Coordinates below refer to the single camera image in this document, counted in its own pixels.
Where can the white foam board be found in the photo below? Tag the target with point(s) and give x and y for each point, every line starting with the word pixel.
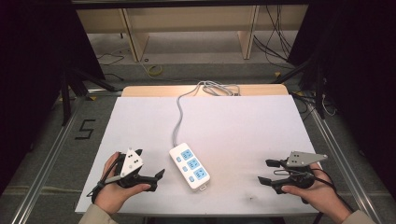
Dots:
pixel 236 130

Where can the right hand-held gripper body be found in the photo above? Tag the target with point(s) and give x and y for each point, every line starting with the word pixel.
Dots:
pixel 299 179

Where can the black curtain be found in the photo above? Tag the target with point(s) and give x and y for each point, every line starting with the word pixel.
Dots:
pixel 361 77
pixel 31 77

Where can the person's right hand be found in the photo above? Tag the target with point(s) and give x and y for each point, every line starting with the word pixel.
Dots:
pixel 317 194

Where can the beige wooden desk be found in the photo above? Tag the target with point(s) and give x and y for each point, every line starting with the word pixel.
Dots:
pixel 137 43

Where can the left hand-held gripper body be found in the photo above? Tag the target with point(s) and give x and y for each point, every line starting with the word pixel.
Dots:
pixel 131 163

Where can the white power strip blue sockets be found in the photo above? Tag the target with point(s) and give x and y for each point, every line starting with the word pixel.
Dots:
pixel 189 165

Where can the person's left hand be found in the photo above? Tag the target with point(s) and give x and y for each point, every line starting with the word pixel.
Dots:
pixel 113 193

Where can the aluminium rail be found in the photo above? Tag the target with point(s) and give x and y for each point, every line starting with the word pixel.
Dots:
pixel 342 168
pixel 40 174

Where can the black metal stand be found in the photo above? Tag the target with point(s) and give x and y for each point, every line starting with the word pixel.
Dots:
pixel 66 96
pixel 319 90

